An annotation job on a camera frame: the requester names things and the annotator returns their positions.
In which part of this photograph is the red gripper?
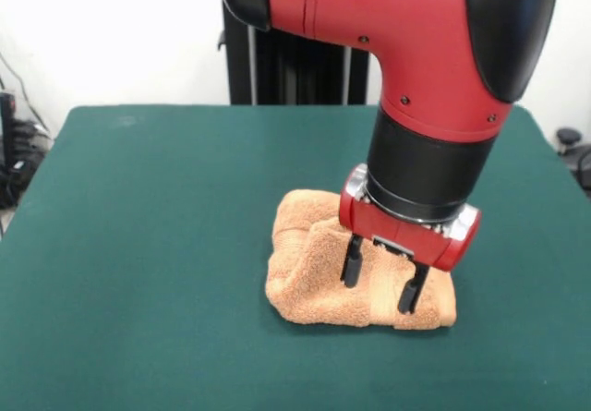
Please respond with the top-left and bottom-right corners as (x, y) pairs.
(337, 163), (483, 315)

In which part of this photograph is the orange terry towel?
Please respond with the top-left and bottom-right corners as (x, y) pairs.
(264, 188), (458, 331)

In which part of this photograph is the dark green table cloth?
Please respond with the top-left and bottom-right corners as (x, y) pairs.
(0, 103), (591, 411)

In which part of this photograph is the black electronics box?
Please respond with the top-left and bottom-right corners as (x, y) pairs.
(0, 90), (23, 210)

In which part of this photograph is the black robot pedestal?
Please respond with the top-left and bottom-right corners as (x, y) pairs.
(216, 0), (375, 106)

